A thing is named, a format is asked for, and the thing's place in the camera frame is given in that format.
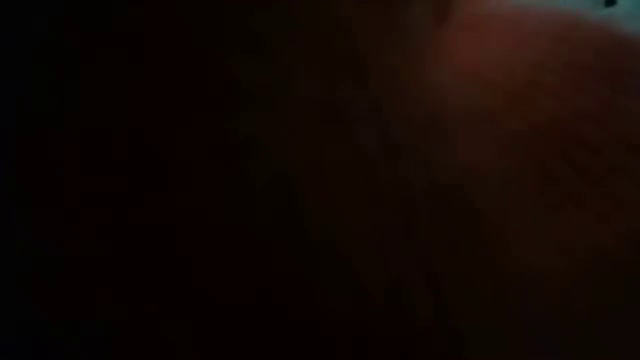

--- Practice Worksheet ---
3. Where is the coral sock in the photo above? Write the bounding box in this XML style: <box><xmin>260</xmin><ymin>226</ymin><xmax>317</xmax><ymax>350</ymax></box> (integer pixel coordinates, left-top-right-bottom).
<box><xmin>0</xmin><ymin>0</ymin><xmax>640</xmax><ymax>360</ymax></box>

